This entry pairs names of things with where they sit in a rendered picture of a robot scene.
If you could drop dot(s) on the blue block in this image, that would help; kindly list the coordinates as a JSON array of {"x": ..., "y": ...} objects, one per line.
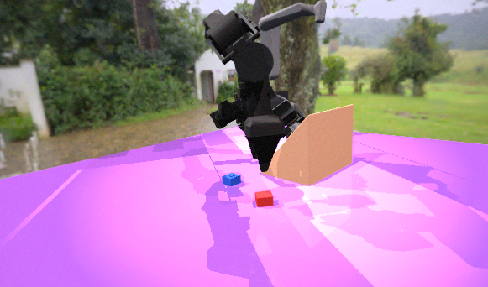
[{"x": 231, "y": 179}]

